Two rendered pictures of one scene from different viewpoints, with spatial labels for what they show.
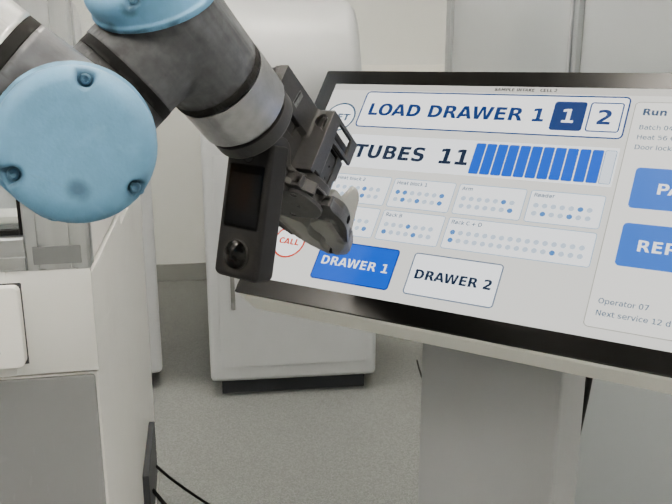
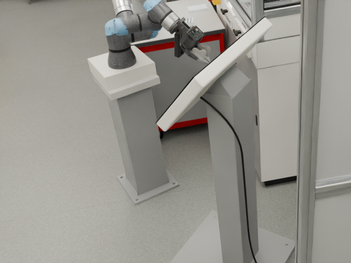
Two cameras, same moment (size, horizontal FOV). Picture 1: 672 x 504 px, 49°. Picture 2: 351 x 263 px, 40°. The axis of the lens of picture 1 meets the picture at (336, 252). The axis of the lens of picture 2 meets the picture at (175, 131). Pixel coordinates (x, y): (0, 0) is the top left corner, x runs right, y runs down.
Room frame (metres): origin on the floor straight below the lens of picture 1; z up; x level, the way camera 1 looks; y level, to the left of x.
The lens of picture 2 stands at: (0.80, -1.79, 1.93)
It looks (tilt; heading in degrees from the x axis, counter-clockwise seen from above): 35 degrees down; 98
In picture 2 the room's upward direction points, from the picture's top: 9 degrees counter-clockwise
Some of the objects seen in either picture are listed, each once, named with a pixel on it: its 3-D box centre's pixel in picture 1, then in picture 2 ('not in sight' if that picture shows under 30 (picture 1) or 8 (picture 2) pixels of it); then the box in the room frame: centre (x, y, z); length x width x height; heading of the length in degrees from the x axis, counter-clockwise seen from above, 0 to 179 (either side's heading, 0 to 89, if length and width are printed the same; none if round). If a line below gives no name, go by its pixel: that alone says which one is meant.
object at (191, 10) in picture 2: not in sight; (197, 8); (0.63, 1.31, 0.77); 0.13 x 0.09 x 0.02; 11
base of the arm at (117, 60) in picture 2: not in sight; (120, 54); (0.26, 0.46, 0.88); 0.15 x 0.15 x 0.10
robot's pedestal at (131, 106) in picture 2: not in sight; (137, 132); (0.25, 0.46, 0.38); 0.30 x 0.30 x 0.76; 30
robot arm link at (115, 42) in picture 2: not in sight; (118, 33); (0.27, 0.46, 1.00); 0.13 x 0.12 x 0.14; 20
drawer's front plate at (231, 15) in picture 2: not in sight; (229, 15); (0.83, 0.86, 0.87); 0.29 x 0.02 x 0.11; 101
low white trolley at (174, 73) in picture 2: not in sight; (178, 69); (0.46, 1.21, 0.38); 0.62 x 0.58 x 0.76; 101
